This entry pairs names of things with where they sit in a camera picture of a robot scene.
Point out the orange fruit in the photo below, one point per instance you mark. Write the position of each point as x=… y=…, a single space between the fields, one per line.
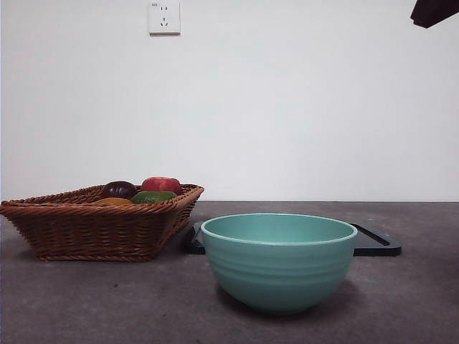
x=113 y=201

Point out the dark green rectangular tray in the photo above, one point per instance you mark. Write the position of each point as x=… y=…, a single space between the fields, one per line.
x=376 y=247

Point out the brown wicker basket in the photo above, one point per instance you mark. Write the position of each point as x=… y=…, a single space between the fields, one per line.
x=89 y=229

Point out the dark purple fruit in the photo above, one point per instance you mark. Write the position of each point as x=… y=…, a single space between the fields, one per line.
x=118 y=189

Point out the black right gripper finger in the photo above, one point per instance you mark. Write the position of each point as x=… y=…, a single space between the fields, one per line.
x=435 y=12

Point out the teal ribbed bowl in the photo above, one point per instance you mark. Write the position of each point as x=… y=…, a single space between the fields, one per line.
x=279 y=272

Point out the green fruit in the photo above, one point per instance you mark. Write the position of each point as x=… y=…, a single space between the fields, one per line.
x=152 y=197

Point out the white wall socket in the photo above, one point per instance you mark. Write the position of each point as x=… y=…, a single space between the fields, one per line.
x=165 y=18

